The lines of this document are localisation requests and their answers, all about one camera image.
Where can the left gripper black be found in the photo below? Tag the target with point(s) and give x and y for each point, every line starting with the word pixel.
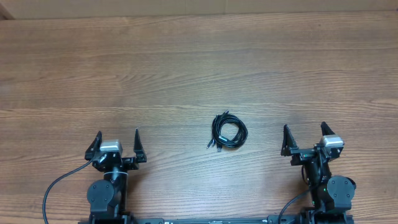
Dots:
pixel 132 163

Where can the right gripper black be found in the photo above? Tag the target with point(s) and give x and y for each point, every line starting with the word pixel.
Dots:
pixel 288 148

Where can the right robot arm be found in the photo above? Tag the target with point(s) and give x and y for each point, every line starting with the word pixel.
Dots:
pixel 331 195

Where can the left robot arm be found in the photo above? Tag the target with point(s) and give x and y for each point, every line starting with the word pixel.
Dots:
pixel 108 196

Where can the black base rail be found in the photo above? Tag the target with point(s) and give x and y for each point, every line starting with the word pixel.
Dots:
pixel 271 219

